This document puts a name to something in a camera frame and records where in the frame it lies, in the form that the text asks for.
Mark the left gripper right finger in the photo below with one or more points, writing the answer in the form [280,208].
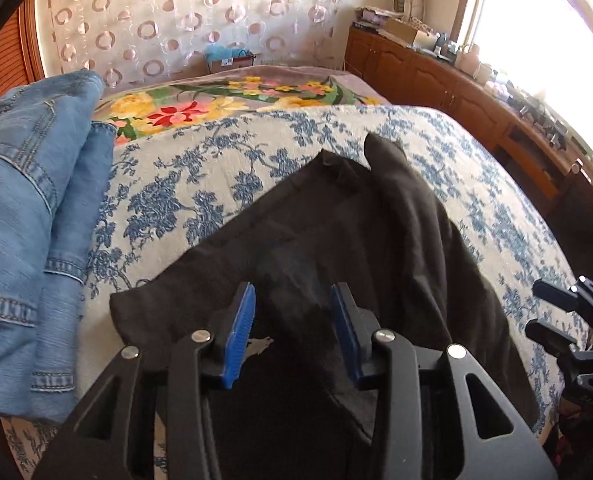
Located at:
[354,328]

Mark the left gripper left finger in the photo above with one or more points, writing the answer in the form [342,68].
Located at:
[223,342]

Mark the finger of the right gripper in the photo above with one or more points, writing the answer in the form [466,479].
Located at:
[564,299]
[554,341]

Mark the black shorts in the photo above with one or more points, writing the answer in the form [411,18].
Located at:
[294,413]

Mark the long wooden sideboard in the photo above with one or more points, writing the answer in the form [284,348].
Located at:
[406,77]

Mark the blue floral white blanket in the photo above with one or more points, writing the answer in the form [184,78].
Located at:
[172,192]

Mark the colourful floral pink bedspread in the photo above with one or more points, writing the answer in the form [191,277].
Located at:
[257,89]

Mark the folded blue jeans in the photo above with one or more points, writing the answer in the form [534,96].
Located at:
[55,161]

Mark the box with blue cloth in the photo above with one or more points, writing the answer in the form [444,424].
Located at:
[219,58]

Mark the cardboard box on sideboard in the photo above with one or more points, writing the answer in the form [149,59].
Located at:
[413,32]

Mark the circle patterned sheer curtain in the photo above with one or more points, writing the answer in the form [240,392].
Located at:
[131,43]

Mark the wooden slatted headboard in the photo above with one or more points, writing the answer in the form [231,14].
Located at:
[20,60]

